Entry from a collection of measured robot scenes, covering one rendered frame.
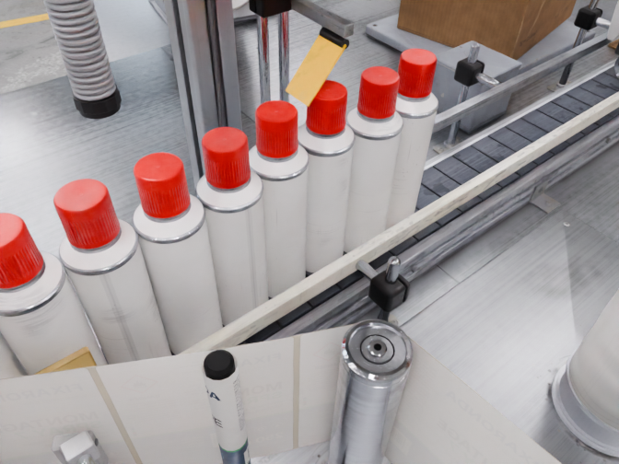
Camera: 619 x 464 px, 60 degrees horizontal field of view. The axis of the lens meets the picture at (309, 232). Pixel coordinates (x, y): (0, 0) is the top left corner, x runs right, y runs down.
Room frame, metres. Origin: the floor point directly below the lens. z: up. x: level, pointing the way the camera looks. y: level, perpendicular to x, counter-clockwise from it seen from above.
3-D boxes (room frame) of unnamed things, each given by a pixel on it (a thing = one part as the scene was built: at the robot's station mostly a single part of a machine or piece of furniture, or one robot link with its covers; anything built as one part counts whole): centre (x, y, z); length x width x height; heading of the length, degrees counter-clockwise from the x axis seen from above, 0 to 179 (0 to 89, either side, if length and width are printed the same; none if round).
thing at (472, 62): (0.66, -0.23, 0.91); 0.07 x 0.03 x 0.16; 40
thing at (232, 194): (0.31, 0.06, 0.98); 0.05 x 0.05 x 0.20
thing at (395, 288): (0.33, -0.08, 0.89); 0.03 x 0.03 x 0.12; 40
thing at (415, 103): (0.45, -0.09, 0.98); 0.05 x 0.05 x 0.20
